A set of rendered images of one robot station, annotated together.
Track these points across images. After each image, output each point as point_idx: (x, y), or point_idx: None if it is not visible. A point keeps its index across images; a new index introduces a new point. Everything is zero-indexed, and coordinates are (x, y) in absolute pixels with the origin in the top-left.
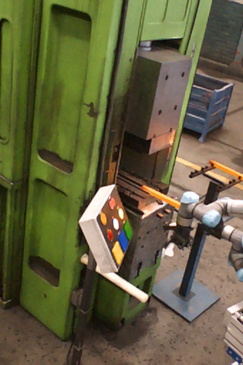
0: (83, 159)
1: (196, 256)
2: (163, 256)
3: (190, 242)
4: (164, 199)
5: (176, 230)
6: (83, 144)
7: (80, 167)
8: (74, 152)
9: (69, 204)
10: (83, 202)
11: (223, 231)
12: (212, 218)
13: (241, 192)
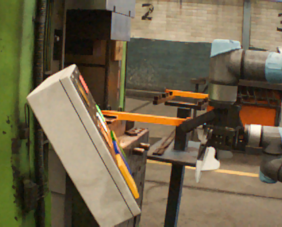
0: (8, 42)
1: (174, 217)
2: (199, 178)
3: (142, 218)
4: (144, 119)
5: (211, 121)
6: (6, 15)
7: (4, 60)
8: None
9: None
10: (15, 128)
11: (249, 132)
12: None
13: (167, 167)
